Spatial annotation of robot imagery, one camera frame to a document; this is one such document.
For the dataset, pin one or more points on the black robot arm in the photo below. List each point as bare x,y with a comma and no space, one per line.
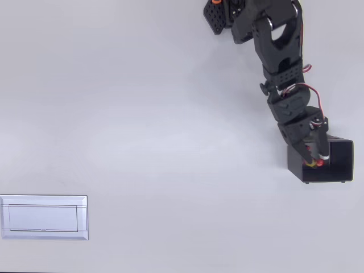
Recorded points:
273,48

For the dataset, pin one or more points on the black open box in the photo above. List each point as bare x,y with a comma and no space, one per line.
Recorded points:
341,159

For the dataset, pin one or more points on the black base orange clamps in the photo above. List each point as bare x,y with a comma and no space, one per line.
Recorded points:
214,17

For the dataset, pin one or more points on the white rectangular tray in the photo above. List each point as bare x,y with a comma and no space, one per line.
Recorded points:
42,217

